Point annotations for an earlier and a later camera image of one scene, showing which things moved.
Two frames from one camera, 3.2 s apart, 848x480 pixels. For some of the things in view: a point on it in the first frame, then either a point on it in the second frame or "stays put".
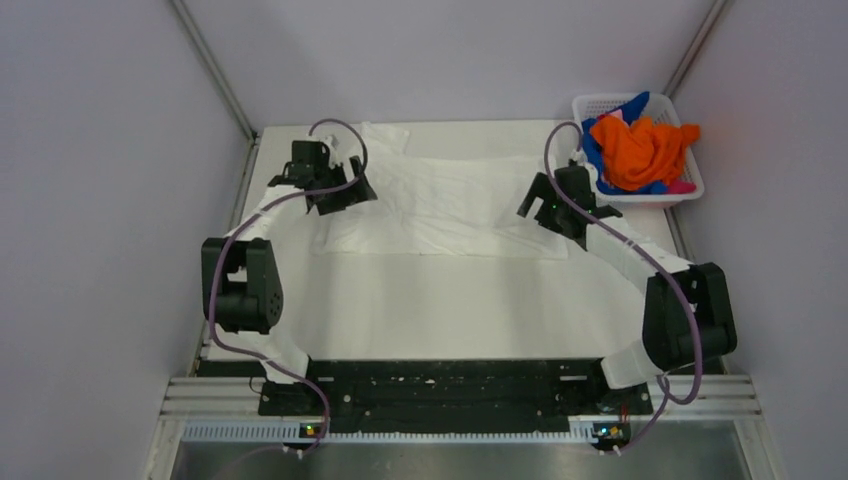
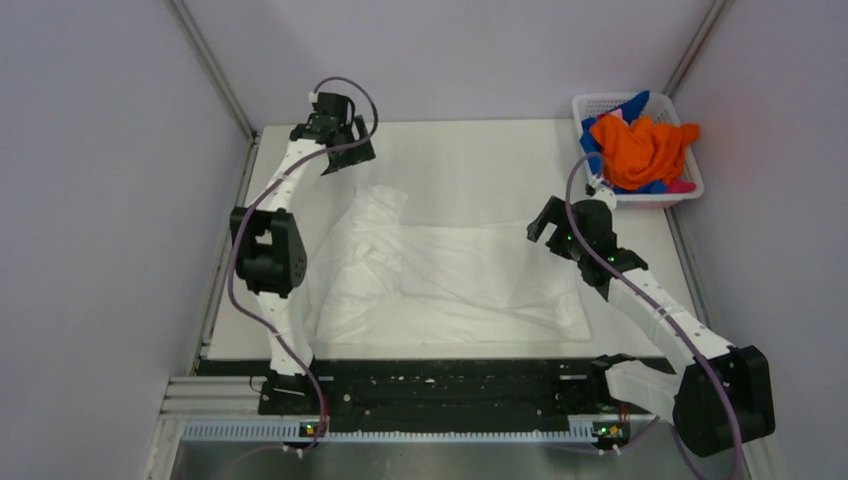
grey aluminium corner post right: x=689 y=55 stays put
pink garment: x=680 y=187 stays put
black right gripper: x=539 y=189 to x=555 y=213
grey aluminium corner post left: x=214 y=67 stays put
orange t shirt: x=640 y=152 stays put
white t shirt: x=444 y=208 to x=379 y=279
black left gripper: x=351 y=193 to x=356 y=154
